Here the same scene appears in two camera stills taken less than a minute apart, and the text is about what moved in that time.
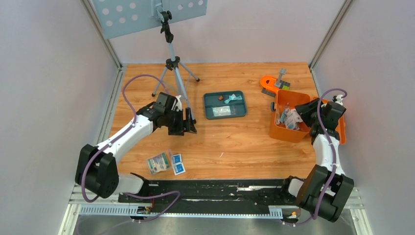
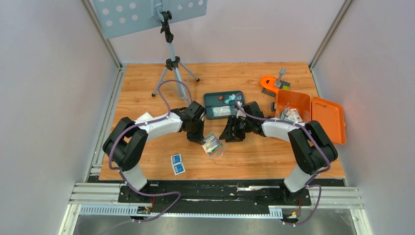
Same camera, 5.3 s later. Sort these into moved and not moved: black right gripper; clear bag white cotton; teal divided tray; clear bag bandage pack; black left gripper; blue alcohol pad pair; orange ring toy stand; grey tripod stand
Moved: clear bag white cotton; black left gripper; clear bag bandage pack; black right gripper
Not moved: blue alcohol pad pair; grey tripod stand; orange ring toy stand; teal divided tray
